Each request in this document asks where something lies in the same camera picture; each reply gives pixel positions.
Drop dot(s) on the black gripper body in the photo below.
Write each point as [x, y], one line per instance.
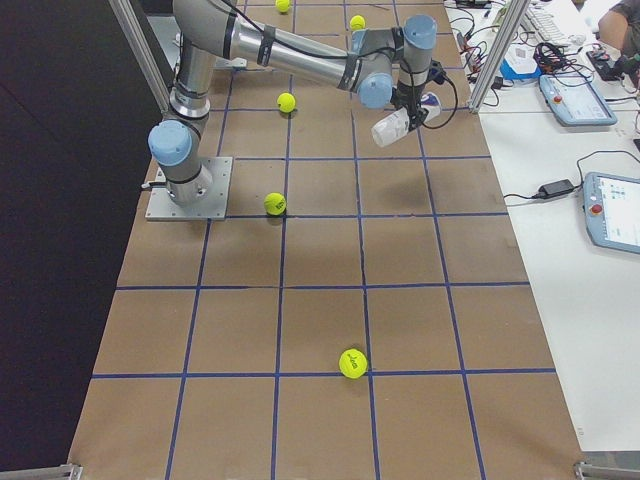
[407, 102]

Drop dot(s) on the white tennis ball can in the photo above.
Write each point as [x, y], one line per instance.
[397, 125]

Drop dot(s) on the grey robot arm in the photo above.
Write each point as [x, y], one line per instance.
[383, 67]

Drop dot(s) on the tennis ball upper left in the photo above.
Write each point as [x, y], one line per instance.
[357, 22]

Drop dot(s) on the tennis ball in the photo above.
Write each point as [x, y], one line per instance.
[286, 102]
[275, 204]
[282, 6]
[357, 22]

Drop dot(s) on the tennis ball centre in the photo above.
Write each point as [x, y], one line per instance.
[286, 102]

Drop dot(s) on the tennis ball lower left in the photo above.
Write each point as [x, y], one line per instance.
[282, 6]

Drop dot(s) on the tennis ball lower right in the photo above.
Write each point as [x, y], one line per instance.
[275, 204]

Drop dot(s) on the blue white box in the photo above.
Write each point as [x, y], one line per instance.
[519, 66]

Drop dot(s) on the far teach pendant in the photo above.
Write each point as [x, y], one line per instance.
[575, 102]

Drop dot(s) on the teach pendant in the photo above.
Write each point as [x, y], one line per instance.
[575, 102]
[611, 207]

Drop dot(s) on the black power adapter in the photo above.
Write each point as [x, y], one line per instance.
[555, 189]

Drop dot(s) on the near teach pendant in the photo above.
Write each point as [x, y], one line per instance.
[611, 207]

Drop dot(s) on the aluminium frame post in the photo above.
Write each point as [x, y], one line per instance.
[514, 14]

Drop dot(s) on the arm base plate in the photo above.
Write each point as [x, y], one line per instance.
[204, 198]

